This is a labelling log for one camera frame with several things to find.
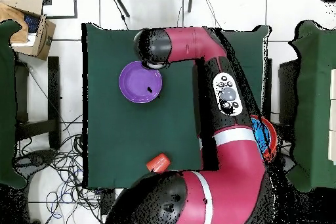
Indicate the purple bowl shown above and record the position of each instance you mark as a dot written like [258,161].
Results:
[136,84]

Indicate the orange cup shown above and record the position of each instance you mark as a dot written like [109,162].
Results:
[157,163]

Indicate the large blue bowl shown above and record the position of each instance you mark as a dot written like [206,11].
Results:
[258,132]

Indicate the large orange bowl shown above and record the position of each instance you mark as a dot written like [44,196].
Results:
[273,134]

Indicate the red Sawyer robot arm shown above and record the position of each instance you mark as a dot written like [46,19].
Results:
[236,168]

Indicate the dark green tablecloth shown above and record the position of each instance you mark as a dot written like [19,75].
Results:
[110,129]

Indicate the black power strip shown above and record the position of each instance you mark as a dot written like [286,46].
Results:
[107,199]

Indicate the black tripod leg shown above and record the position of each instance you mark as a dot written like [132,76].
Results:
[190,0]
[120,2]

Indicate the cardboard box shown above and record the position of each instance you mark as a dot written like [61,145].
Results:
[46,40]

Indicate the dark grey stand base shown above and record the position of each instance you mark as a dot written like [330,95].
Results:
[34,159]

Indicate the green covered side table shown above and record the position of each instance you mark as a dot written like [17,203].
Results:
[6,103]
[315,76]

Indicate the blue cloth bundle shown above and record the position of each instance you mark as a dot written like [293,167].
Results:
[31,23]

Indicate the black chair frame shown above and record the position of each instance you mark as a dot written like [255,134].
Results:
[287,82]
[53,90]

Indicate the white board black frame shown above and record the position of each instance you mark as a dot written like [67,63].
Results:
[63,3]

